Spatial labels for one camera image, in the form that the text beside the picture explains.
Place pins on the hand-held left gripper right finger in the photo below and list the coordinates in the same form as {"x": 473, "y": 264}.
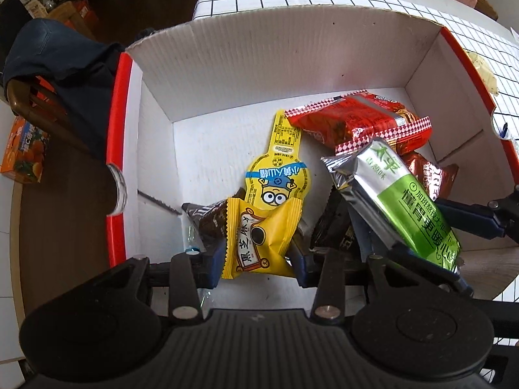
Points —
{"x": 300, "y": 269}

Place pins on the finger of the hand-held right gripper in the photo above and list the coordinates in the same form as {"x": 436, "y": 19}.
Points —
{"x": 470, "y": 216}
{"x": 465, "y": 288}

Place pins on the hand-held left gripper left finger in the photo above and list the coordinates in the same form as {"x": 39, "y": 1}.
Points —
{"x": 217, "y": 265}

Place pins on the clear dark candy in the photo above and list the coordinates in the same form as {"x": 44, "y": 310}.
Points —
{"x": 209, "y": 221}

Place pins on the yellow sesame snack packet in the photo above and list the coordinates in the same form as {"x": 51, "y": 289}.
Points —
{"x": 259, "y": 239}

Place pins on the green and silver cracker packet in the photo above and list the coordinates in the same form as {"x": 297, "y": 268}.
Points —
{"x": 397, "y": 202}

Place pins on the red snack packet checkered edge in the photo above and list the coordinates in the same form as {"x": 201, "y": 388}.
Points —
{"x": 352, "y": 117}

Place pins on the red and white cardboard box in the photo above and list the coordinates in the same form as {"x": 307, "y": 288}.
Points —
{"x": 263, "y": 73}

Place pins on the dark snack packet gold print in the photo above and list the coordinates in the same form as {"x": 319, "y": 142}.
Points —
{"x": 332, "y": 223}

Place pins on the brown cookie packet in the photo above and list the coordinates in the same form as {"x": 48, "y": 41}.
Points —
{"x": 429, "y": 174}

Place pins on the yellow cartoon shaped snack packet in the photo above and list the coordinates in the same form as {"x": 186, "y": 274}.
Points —
{"x": 279, "y": 178}

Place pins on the cream snack packet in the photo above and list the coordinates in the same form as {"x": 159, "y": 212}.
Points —
{"x": 484, "y": 73}

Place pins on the orange juice carton box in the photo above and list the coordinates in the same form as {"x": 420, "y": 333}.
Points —
{"x": 24, "y": 154}

